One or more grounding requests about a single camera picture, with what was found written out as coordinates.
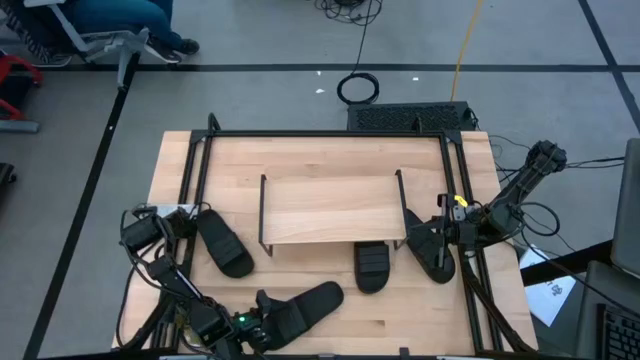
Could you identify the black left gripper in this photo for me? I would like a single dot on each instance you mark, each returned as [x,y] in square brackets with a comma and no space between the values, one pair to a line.
[247,327]

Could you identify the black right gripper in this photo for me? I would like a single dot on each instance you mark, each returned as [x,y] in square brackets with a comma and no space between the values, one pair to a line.
[462,225]

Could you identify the black rubber slide sandal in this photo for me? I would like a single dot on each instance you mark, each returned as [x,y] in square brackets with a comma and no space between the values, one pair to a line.
[372,270]
[435,265]
[310,307]
[225,247]

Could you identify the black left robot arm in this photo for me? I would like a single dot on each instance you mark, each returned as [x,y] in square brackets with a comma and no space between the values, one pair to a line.
[175,282]

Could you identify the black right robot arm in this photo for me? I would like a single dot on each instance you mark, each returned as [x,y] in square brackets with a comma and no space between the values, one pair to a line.
[520,182]

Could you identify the yellow tape tag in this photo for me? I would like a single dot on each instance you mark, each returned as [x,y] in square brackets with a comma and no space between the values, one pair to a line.
[460,201]

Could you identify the black mesh computer tower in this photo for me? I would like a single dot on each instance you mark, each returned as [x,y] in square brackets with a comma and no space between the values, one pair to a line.
[400,117]

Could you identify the white paper sheet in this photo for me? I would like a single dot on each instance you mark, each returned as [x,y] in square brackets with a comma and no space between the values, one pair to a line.
[547,300]

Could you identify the grey laptop with black keyboard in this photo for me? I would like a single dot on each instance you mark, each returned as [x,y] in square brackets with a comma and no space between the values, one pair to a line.
[595,300]

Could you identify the grey flat panel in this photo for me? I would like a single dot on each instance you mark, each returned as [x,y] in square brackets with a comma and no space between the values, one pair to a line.
[627,210]

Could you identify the white office chair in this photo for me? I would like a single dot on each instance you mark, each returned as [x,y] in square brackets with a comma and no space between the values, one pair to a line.
[125,60]

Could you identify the black rounded object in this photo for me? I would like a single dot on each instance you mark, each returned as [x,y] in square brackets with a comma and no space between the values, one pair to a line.
[6,172]

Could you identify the grey flat bar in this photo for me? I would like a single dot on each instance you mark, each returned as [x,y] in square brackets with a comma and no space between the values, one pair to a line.
[20,126]

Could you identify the person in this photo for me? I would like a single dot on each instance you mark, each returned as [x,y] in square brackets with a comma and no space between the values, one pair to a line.
[125,15]

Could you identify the wooden shelf with black frame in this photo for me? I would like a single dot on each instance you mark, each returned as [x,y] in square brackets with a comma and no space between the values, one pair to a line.
[330,210]

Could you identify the black metal rig frame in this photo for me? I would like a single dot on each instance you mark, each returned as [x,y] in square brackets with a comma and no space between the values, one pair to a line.
[325,133]

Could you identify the red metal frame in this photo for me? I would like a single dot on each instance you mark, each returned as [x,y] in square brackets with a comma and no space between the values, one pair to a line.
[22,62]

